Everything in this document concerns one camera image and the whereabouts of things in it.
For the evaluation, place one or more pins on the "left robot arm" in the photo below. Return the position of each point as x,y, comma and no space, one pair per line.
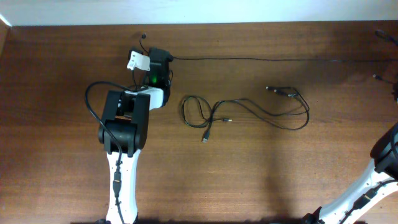
123,129

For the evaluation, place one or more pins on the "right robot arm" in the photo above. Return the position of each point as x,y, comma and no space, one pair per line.
377,182

